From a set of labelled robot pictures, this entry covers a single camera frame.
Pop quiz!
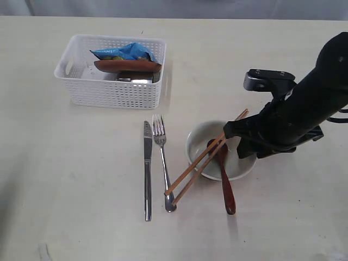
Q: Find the silver table knife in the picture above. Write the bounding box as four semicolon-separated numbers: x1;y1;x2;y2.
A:
144;121;152;222

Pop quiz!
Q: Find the wooden chopstick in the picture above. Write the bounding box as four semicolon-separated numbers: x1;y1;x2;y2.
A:
172;148;216;205
164;108;250;196

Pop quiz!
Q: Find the white speckled ceramic bowl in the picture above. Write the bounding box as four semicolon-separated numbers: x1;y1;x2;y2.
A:
186;120;257;181

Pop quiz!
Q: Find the brown wooden plate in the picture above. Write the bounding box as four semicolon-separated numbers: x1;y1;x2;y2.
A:
94;60;162;73

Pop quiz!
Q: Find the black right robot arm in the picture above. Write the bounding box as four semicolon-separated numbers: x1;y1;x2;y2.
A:
223;32;347;159

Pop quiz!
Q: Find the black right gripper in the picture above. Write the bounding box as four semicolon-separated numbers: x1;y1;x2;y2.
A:
223;101;324;159

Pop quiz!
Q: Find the silver metal fork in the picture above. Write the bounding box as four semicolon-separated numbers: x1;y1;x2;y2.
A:
152;114;177;213

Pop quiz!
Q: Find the white perforated plastic basket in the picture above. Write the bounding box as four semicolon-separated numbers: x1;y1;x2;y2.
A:
54;34;166;110

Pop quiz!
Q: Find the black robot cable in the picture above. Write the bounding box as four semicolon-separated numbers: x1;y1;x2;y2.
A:
326;107;348;123

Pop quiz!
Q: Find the blue cloth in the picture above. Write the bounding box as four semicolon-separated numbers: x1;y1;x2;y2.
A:
90;42;157;63

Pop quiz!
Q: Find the brown wooden spoon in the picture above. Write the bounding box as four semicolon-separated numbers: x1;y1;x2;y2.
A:
214;144;236;215

